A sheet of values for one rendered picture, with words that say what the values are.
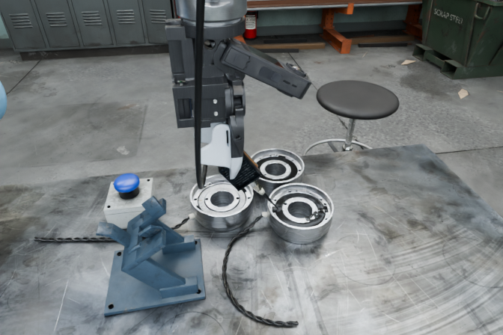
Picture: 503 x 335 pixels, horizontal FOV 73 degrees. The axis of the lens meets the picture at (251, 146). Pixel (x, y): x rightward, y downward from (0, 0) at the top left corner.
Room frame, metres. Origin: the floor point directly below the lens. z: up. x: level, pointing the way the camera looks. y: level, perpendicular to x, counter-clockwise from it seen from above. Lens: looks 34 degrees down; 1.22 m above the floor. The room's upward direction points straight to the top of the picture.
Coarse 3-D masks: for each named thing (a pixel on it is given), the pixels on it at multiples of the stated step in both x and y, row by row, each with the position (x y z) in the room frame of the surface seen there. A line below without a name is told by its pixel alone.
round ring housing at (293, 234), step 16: (272, 192) 0.43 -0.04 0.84; (288, 192) 0.44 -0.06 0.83; (304, 192) 0.44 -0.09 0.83; (320, 192) 0.43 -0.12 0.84; (288, 208) 0.41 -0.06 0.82; (304, 208) 0.42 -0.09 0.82; (272, 224) 0.37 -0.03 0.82; (288, 224) 0.36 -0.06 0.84; (320, 224) 0.36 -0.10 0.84; (288, 240) 0.36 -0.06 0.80; (304, 240) 0.35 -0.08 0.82
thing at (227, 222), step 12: (216, 180) 0.47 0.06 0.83; (192, 192) 0.43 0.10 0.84; (216, 192) 0.44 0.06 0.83; (228, 192) 0.44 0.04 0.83; (252, 192) 0.43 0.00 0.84; (192, 204) 0.40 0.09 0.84; (216, 204) 0.44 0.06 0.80; (252, 204) 0.41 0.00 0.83; (204, 216) 0.38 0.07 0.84; (216, 216) 0.37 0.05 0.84; (228, 216) 0.37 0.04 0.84; (240, 216) 0.38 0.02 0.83; (216, 228) 0.38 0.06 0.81; (228, 228) 0.38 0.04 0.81
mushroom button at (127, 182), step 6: (126, 174) 0.43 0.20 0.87; (132, 174) 0.43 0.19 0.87; (120, 180) 0.42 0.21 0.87; (126, 180) 0.42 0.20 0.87; (132, 180) 0.42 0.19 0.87; (138, 180) 0.42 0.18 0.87; (114, 186) 0.41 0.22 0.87; (120, 186) 0.41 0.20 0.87; (126, 186) 0.41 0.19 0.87; (132, 186) 0.41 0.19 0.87; (126, 192) 0.42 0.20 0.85
